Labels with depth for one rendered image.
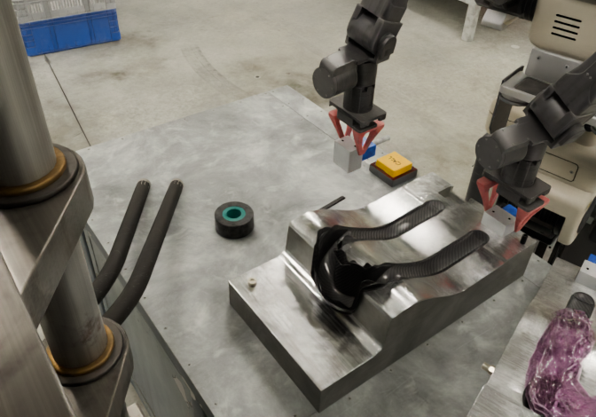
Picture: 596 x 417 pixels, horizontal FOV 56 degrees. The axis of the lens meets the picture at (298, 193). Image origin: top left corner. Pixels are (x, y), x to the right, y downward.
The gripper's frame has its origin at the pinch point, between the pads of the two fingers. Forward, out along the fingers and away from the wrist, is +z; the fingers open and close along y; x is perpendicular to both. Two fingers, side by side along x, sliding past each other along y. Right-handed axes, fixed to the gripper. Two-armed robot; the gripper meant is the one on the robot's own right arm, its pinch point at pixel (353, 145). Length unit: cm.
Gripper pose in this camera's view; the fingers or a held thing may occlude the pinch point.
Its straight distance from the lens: 116.4
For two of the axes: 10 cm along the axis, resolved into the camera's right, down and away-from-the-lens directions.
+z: -0.3, 7.8, 6.3
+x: 8.1, -3.5, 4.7
